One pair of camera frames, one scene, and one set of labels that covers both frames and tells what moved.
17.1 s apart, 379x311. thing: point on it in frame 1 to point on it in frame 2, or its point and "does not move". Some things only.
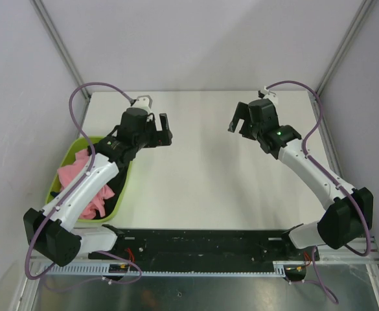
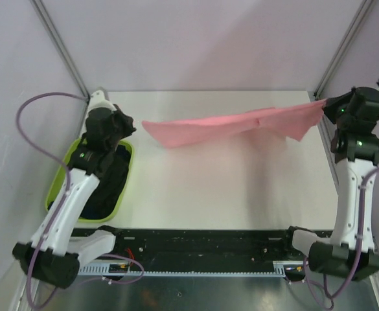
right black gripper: (242, 111) to (332, 103)
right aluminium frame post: (365, 8) does not move
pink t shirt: (95, 207) to (294, 120)
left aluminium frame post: (57, 37) does not move
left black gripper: (160, 138) to (126, 121)
